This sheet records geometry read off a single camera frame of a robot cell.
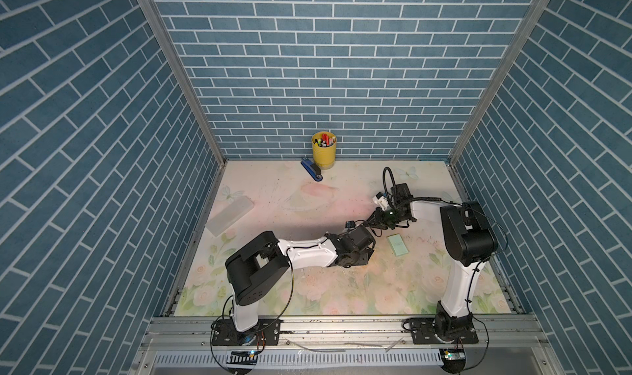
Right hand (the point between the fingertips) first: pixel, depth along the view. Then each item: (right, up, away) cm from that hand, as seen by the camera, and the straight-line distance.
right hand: (369, 224), depth 98 cm
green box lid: (+10, -7, -7) cm, 14 cm away
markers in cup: (-18, +36, +14) cm, 43 cm away
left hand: (-2, -11, -12) cm, 17 cm away
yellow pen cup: (-18, +32, +10) cm, 38 cm away
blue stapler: (-24, +23, +14) cm, 35 cm away
